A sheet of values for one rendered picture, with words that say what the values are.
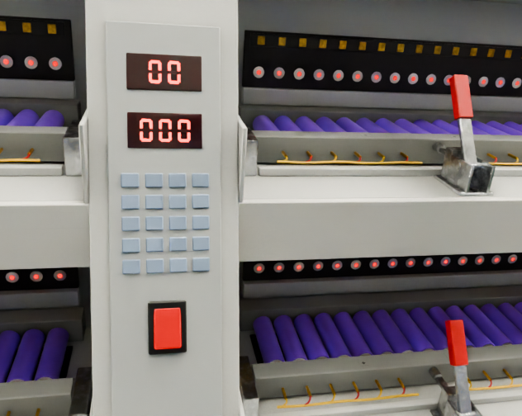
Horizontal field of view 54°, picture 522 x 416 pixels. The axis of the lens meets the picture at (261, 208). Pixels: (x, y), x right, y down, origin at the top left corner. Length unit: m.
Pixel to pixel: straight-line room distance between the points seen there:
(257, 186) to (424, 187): 0.13
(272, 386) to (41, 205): 0.23
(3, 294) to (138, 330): 0.21
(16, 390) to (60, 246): 0.14
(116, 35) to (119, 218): 0.11
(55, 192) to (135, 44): 0.11
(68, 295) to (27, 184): 0.17
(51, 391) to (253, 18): 0.40
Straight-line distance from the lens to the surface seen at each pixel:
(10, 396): 0.44
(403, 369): 0.47
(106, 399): 0.36
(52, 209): 0.34
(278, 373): 0.44
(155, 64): 0.33
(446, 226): 0.40
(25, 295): 0.52
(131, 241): 0.33
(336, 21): 0.59
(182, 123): 0.33
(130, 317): 0.34
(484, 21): 0.67
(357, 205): 0.36
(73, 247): 0.35
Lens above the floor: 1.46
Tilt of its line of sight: 3 degrees down
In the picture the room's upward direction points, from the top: straight up
